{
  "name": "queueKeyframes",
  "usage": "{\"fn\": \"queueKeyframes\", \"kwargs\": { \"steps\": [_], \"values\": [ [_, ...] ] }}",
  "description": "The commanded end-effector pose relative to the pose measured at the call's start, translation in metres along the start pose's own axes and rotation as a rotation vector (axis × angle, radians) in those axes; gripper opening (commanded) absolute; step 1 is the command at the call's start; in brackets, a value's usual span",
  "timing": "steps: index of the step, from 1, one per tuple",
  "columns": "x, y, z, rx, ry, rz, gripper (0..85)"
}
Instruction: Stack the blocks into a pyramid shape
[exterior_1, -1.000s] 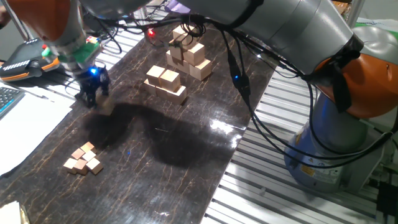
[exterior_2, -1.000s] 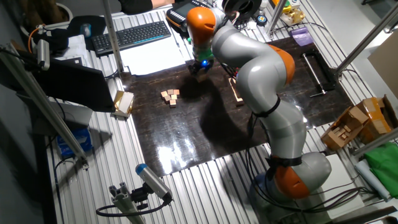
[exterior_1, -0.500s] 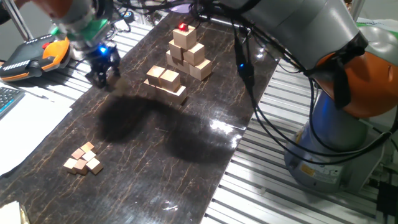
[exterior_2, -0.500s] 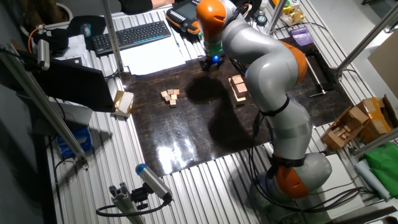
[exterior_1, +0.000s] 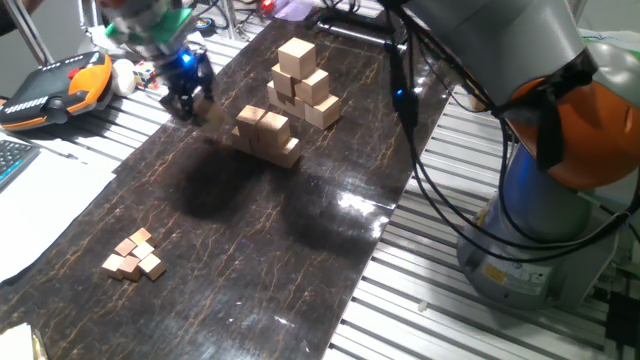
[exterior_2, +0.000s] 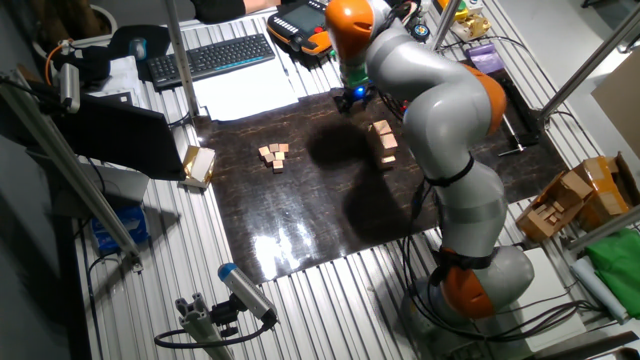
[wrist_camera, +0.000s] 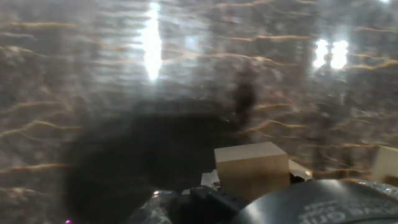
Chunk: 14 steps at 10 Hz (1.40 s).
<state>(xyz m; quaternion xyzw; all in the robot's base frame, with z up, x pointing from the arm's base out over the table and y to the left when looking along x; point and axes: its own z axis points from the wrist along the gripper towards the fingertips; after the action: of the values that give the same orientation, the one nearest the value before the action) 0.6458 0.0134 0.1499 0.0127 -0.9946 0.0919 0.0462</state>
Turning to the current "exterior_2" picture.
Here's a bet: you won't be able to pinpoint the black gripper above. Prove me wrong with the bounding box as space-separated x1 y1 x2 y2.
333 84 377 115

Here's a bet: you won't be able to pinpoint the forearm in black sleeve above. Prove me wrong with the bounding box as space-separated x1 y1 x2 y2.
189 0 247 25

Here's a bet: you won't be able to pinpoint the cardboard box with wood blocks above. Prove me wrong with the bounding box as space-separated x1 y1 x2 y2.
514 169 595 245

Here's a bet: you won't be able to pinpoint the operator hand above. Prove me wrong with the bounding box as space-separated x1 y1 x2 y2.
243 0 284 15

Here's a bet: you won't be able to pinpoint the black orange teach pendant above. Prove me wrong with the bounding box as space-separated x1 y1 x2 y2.
266 0 335 57

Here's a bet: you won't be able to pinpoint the white paper sheets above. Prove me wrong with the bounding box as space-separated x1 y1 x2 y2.
191 58 300 123

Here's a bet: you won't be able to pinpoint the dark marble pattern mat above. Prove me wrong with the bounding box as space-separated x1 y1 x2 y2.
192 58 570 286

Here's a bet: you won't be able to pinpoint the purple plastic bag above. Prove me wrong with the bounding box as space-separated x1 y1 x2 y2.
464 42 506 75

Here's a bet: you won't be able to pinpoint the clear gold trinket box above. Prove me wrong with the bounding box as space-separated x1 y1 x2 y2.
451 12 492 43

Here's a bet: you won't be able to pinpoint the black computer keyboard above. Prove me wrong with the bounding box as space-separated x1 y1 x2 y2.
146 32 277 93

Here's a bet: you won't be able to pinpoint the gold and white box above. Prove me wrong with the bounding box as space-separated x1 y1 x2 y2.
179 144 217 190

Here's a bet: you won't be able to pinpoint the black mouse pad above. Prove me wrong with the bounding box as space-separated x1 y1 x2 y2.
107 24 172 81

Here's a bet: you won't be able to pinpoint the grey computer mouse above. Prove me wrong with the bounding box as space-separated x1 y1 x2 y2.
128 37 149 62

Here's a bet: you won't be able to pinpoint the white paper pad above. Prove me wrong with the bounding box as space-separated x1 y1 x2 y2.
87 54 151 109

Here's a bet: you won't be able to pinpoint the black laptop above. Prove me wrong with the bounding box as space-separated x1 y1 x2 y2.
49 93 188 206

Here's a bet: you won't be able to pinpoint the white round bucket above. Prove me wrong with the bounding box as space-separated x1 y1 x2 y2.
30 3 119 60

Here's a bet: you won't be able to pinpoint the blue plastic pack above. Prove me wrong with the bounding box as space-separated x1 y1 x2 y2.
89 204 150 255

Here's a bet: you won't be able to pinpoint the brown cardboard sheet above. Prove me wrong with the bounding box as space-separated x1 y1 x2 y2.
590 49 640 161

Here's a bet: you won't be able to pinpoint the cardboard box with yellow tape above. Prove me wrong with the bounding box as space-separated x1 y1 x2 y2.
572 151 640 233

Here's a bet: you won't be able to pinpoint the short aluminium profile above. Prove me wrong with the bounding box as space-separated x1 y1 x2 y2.
174 292 235 360

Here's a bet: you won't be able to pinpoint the white rolled sheet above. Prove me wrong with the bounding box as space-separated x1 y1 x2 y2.
570 255 630 326

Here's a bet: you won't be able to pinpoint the green cloth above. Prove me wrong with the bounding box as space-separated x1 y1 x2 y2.
584 227 640 320

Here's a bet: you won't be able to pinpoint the aluminium extrusion post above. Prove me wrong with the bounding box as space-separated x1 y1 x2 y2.
566 203 640 255
166 0 201 119
428 0 462 54
537 4 640 122
0 69 146 274

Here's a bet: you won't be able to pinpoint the black metal frame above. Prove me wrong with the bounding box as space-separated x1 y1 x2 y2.
492 69 545 158

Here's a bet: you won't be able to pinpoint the silver depth camera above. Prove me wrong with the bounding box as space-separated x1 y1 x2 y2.
217 261 280 327
56 62 83 115

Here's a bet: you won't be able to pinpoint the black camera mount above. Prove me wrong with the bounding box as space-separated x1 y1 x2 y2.
208 293 247 339

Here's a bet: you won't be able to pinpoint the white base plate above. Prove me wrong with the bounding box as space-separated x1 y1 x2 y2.
494 246 587 354

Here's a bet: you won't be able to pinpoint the black camera cable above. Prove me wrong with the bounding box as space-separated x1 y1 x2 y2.
153 308 279 350

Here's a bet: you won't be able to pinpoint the orange cable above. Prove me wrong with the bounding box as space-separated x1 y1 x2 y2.
43 38 75 87

